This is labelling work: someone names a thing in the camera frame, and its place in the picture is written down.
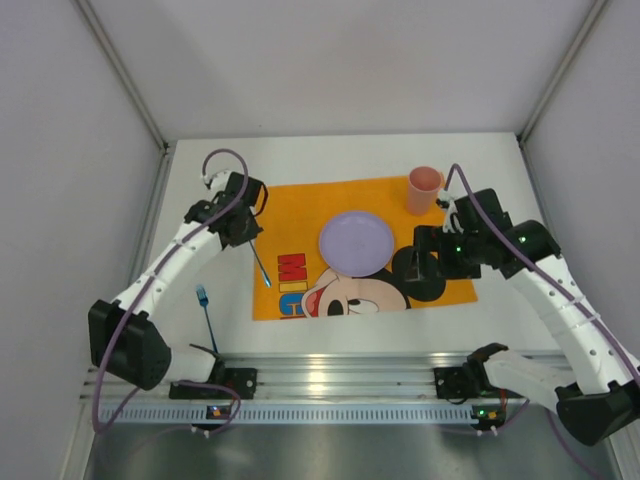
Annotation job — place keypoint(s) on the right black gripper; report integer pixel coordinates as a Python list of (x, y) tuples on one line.
[(425, 250)]

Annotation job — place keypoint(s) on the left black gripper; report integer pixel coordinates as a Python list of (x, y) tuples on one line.
[(245, 231)]

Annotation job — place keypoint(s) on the orange cartoon mouse placemat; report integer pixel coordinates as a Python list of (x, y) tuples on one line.
[(305, 286)]

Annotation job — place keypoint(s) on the blue metal spoon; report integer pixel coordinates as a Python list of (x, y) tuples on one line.
[(264, 274)]

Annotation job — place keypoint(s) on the purple plastic plate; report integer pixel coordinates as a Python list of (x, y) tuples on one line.
[(356, 243)]

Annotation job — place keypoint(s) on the pink plastic cup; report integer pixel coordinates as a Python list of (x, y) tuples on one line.
[(424, 184)]

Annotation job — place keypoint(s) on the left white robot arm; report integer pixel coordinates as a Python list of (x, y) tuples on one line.
[(123, 331)]

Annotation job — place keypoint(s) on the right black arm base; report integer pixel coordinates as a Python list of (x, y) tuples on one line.
[(459, 384)]

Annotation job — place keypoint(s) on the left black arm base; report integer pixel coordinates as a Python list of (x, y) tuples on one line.
[(235, 380)]

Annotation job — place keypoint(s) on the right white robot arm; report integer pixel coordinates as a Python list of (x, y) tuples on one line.
[(600, 394)]

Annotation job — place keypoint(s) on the blue metal fork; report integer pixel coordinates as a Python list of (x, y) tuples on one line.
[(203, 300)]

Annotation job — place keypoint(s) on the aluminium mounting rail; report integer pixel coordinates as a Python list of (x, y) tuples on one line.
[(310, 378)]

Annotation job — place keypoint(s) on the perforated cable tray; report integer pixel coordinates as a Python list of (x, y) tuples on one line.
[(302, 414)]

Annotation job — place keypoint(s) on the left aluminium frame post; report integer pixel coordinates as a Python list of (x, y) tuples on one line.
[(105, 44)]

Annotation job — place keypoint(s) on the aluminium frame post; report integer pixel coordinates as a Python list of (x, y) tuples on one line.
[(105, 44), (571, 53)]

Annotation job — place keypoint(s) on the right aluminium frame post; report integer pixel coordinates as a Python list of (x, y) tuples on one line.
[(571, 53)]

